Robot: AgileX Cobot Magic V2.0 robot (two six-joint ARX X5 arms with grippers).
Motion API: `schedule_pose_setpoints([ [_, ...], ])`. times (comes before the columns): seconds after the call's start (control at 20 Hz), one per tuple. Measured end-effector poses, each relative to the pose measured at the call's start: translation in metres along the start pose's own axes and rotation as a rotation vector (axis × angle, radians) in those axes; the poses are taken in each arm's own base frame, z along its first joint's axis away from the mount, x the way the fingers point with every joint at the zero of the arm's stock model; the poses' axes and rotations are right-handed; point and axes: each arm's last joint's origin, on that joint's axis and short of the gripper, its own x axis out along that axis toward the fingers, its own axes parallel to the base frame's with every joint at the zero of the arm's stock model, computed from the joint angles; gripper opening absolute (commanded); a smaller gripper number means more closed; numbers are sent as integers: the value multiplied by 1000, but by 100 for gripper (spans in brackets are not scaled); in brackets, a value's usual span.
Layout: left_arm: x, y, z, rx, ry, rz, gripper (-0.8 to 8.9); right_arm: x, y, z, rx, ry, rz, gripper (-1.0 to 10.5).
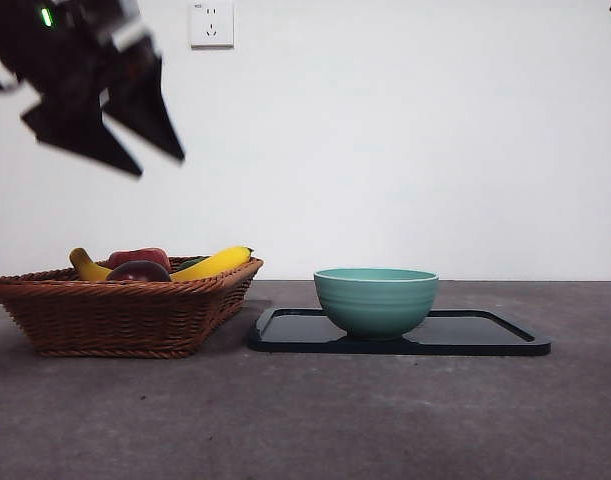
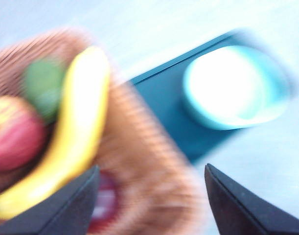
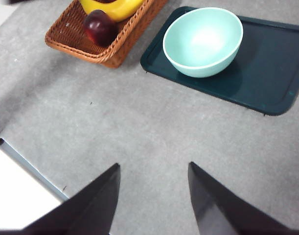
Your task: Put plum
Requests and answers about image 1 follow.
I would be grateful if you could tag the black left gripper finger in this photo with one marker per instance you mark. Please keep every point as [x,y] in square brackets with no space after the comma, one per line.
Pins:
[75,127]
[140,100]

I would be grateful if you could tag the dark purple plum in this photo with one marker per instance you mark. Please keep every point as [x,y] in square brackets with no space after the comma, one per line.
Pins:
[137,274]

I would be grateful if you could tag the teal ceramic bowl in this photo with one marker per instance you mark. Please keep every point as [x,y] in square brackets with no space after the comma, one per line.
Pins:
[377,310]

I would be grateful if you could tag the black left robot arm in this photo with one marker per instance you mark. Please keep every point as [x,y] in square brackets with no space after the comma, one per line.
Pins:
[45,55]

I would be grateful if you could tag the red apple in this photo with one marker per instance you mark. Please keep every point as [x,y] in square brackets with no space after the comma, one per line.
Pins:
[137,256]

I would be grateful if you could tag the green vegetable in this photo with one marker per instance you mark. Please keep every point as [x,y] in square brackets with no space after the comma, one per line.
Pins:
[191,262]

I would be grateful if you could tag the yellow banana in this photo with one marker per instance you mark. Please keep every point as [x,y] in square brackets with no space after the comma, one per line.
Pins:
[220,262]

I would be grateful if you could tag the brown wicker basket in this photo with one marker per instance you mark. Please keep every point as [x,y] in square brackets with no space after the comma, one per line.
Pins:
[115,320]

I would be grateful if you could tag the black rectangular tray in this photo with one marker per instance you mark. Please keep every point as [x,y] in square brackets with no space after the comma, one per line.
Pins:
[295,335]

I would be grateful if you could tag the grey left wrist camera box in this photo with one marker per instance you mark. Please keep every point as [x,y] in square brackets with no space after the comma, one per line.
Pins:
[125,22]

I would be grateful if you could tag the white wall power socket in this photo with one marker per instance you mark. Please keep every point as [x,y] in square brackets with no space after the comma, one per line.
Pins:
[212,35]

